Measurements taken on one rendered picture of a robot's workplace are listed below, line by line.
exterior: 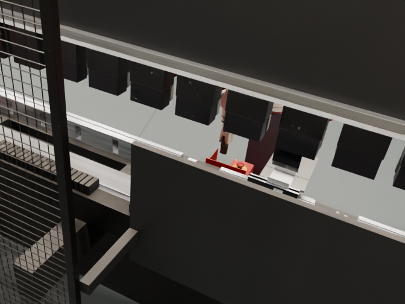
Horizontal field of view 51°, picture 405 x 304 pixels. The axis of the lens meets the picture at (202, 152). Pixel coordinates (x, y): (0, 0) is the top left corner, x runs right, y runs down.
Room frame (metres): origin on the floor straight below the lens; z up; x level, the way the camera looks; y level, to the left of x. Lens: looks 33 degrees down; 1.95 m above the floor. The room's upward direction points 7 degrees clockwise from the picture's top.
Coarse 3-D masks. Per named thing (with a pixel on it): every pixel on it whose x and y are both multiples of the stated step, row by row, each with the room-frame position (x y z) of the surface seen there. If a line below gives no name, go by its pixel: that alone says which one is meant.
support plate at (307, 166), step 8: (304, 160) 1.50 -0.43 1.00; (312, 160) 1.50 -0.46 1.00; (264, 168) 1.40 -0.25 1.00; (272, 168) 1.41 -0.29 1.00; (304, 168) 1.44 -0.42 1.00; (312, 168) 1.44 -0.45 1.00; (264, 176) 1.35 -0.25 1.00; (296, 176) 1.37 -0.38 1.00; (304, 176) 1.38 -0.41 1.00; (296, 184) 1.32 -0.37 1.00; (304, 184) 1.33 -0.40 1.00
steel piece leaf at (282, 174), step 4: (276, 168) 1.40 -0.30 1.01; (280, 168) 1.40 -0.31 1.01; (284, 168) 1.39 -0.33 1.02; (272, 172) 1.38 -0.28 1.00; (276, 172) 1.38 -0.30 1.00; (280, 172) 1.39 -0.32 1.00; (284, 172) 1.39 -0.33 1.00; (288, 172) 1.38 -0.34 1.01; (292, 172) 1.38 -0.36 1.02; (272, 176) 1.35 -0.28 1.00; (276, 176) 1.35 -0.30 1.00; (280, 176) 1.36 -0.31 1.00; (284, 176) 1.36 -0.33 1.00; (288, 176) 1.36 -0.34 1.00; (292, 176) 1.37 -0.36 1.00; (280, 180) 1.33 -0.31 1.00; (284, 180) 1.33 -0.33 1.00; (288, 180) 1.34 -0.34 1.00; (292, 180) 1.34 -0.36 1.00
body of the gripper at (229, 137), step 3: (222, 123) 1.73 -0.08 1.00; (222, 126) 1.72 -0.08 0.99; (222, 129) 1.72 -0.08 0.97; (222, 132) 1.71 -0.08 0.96; (225, 132) 1.71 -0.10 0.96; (222, 135) 1.71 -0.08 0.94; (225, 135) 1.71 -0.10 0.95; (228, 135) 1.70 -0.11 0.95; (231, 135) 1.74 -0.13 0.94; (219, 138) 1.71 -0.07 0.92; (225, 138) 1.70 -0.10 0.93; (228, 138) 1.70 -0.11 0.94; (231, 138) 1.74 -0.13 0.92; (219, 141) 1.71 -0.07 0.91; (225, 141) 1.70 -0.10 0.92; (228, 141) 1.71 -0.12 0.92
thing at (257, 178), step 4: (248, 176) 1.33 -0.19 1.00; (252, 176) 1.35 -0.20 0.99; (256, 176) 1.34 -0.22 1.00; (260, 176) 1.34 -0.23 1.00; (248, 180) 1.33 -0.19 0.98; (252, 180) 1.33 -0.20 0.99; (256, 180) 1.32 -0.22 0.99; (260, 180) 1.32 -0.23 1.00; (264, 180) 1.33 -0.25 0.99; (260, 184) 1.31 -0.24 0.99; (264, 184) 1.31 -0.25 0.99; (268, 184) 1.30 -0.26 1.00; (272, 184) 1.30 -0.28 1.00; (268, 188) 1.30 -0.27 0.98; (272, 188) 1.30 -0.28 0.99; (276, 188) 1.29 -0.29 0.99; (280, 188) 1.29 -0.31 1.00; (284, 188) 1.29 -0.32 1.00; (284, 192) 1.28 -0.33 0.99; (288, 192) 1.27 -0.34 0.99; (292, 192) 1.27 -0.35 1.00; (296, 192) 1.27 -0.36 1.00; (292, 196) 1.27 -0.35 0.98; (296, 196) 1.26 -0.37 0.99
